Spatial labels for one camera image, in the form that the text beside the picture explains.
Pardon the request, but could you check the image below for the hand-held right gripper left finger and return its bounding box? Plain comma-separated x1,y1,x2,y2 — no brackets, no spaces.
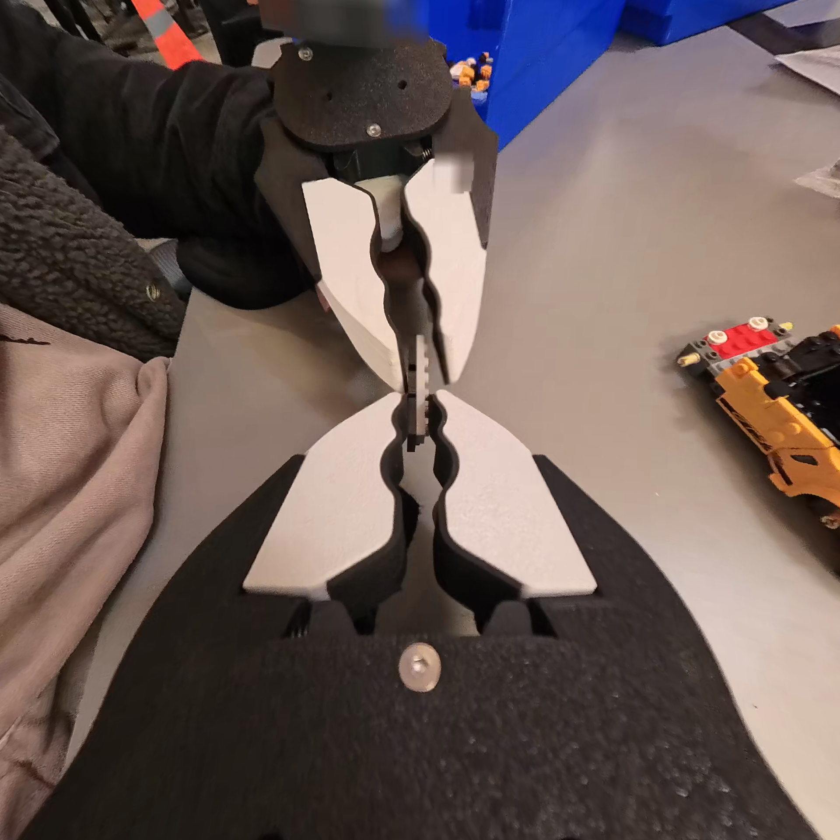
243,391,406,601

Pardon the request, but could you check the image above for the small black lego piece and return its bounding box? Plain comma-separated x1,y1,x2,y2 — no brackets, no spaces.
402,392,431,454

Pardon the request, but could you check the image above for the torn white paper bag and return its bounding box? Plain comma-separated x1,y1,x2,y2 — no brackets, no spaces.
774,46,840,99

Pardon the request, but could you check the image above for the orange white striped object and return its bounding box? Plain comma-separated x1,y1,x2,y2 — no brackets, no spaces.
131,0,204,70

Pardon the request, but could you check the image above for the taupe sweatshirt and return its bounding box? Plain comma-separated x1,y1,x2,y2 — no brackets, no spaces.
0,302,172,840

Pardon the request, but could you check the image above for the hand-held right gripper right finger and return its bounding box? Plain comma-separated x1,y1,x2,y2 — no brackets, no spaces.
430,390,598,602

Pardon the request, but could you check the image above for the person's left forearm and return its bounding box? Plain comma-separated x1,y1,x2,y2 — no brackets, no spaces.
0,7,322,309

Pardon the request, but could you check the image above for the blue bin with lego pieces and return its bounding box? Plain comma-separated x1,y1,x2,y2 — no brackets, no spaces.
427,0,627,152

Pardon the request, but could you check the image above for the pile of lego pieces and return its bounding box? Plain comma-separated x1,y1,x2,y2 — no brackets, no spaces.
449,52,494,93

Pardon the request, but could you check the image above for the yellow lego car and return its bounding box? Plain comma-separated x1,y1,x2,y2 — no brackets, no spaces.
676,317,840,529

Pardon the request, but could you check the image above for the empty blue storage bin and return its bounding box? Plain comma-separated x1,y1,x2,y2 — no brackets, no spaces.
620,0,798,47

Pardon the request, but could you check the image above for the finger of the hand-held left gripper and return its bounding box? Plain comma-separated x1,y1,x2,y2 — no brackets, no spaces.
402,157,489,386
301,176,413,393

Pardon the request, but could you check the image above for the long grey lego plate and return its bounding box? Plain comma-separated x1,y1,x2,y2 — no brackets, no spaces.
402,333,437,401

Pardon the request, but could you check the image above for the clear bag of black parts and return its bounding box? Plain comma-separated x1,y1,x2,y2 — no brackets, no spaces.
794,157,840,198

